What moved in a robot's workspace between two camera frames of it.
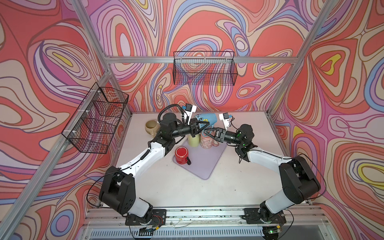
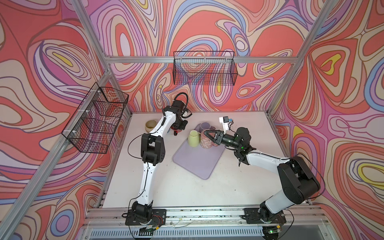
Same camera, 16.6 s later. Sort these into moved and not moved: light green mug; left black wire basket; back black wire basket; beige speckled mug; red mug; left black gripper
Moved: left black gripper; red mug
Not moved: left black wire basket; light green mug; beige speckled mug; back black wire basket
